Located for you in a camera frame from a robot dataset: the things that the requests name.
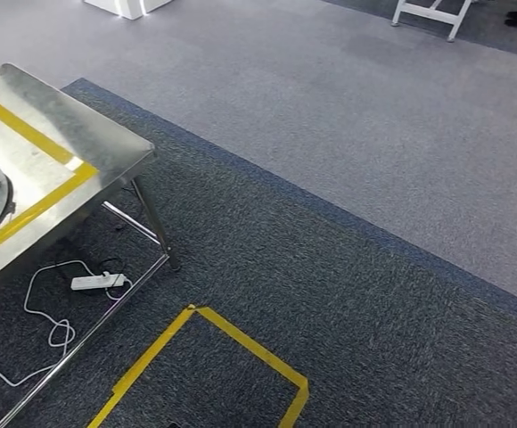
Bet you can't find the steel workbench table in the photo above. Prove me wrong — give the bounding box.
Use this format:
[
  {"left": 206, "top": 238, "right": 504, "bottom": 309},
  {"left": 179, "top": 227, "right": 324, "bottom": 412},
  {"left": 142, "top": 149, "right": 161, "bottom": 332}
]
[{"left": 0, "top": 62, "right": 181, "bottom": 428}]

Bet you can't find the yellow floor tape square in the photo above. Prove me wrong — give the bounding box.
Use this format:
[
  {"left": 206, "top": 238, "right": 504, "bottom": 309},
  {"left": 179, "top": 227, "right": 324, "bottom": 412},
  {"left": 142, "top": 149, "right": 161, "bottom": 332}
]
[{"left": 86, "top": 305, "right": 309, "bottom": 428}]

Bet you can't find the white power strip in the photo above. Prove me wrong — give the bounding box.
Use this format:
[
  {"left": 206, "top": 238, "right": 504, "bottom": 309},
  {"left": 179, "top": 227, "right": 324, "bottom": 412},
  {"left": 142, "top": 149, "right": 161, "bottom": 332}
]
[{"left": 70, "top": 271, "right": 127, "bottom": 292}]

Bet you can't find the white lit plinth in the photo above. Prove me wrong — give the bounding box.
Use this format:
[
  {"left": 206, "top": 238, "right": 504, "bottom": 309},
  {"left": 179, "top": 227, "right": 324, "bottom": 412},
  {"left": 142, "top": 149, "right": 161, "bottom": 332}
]
[{"left": 84, "top": 0, "right": 173, "bottom": 21}]

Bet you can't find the white frame stand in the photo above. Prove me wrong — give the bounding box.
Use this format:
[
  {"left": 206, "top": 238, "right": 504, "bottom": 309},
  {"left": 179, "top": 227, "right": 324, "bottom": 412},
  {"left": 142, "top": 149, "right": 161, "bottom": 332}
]
[{"left": 391, "top": 0, "right": 472, "bottom": 43}]

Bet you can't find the large yellow tape frame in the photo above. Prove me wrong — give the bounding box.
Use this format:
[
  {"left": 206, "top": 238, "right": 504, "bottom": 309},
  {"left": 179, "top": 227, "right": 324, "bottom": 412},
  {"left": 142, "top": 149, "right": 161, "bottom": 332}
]
[{"left": 0, "top": 95, "right": 99, "bottom": 265}]

